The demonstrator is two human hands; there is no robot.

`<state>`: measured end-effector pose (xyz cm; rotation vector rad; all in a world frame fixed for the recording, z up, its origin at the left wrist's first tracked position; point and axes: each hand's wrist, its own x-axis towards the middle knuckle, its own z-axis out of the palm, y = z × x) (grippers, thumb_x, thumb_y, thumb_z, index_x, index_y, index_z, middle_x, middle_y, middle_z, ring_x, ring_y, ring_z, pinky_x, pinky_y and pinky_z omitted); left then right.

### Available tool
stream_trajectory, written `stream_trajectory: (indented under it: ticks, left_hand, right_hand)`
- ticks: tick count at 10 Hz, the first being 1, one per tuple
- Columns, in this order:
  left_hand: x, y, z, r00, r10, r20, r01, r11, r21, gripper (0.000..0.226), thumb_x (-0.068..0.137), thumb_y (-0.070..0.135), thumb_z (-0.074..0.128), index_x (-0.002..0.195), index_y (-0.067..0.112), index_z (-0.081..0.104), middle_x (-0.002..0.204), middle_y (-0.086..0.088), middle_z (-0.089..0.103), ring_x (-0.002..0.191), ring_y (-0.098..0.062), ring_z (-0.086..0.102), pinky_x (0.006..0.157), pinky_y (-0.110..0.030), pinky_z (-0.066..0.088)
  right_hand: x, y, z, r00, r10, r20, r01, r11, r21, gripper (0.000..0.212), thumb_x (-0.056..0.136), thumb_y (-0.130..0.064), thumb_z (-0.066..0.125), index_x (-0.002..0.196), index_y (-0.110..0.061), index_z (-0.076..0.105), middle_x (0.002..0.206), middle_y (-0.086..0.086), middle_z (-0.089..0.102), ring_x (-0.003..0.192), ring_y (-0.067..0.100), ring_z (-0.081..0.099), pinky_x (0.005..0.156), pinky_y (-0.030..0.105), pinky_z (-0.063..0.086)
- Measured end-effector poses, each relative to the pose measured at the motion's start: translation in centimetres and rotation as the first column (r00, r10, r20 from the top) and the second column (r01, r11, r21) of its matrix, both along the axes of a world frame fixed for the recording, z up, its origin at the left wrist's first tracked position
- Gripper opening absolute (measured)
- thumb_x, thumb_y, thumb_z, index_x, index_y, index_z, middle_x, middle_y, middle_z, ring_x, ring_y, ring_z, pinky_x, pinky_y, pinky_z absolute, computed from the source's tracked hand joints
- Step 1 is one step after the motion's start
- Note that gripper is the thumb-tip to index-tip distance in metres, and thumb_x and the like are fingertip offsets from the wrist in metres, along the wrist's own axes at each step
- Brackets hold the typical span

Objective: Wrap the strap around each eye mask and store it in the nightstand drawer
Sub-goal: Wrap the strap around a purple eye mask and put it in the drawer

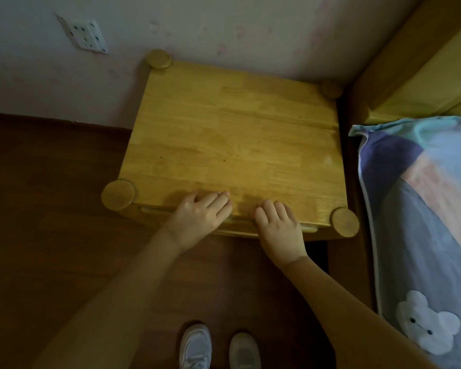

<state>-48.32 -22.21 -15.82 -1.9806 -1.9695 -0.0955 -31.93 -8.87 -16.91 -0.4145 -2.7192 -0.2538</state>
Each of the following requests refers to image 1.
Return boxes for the person's left white shoe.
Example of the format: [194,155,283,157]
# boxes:
[178,323,213,369]

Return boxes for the person's right hand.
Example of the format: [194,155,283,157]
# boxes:
[252,199,309,271]

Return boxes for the yellow wooden headboard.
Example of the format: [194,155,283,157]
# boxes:
[344,0,461,316]

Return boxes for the white wall socket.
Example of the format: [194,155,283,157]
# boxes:
[55,12,111,55]

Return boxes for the person's left hand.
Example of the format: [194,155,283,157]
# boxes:
[162,190,233,255]

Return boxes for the yellow wooden nightstand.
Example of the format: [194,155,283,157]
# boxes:
[100,49,361,243]

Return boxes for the person's right white shoe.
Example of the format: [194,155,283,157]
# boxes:
[228,332,262,369]

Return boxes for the person's right forearm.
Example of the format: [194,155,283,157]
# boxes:
[282,255,441,369]

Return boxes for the pastel patchwork bed sheet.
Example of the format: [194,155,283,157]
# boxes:
[347,115,461,358]

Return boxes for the person's left forearm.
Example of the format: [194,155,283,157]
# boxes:
[32,226,185,369]

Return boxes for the person's white shoe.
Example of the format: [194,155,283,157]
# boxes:
[178,323,213,369]
[228,332,262,369]

